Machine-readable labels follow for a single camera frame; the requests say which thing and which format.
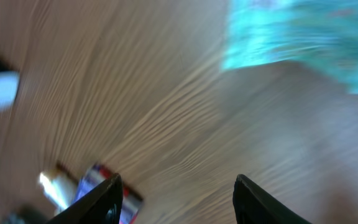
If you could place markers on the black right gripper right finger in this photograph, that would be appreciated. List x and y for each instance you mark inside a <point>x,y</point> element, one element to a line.
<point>252,204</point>

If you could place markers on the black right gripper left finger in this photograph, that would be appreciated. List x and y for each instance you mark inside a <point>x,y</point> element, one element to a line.
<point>102,205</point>

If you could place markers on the white tube gold cap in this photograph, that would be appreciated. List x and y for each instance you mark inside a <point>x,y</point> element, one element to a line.
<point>59,186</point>

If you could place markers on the teal wipes packet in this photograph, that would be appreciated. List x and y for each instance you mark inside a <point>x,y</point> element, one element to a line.
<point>322,34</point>

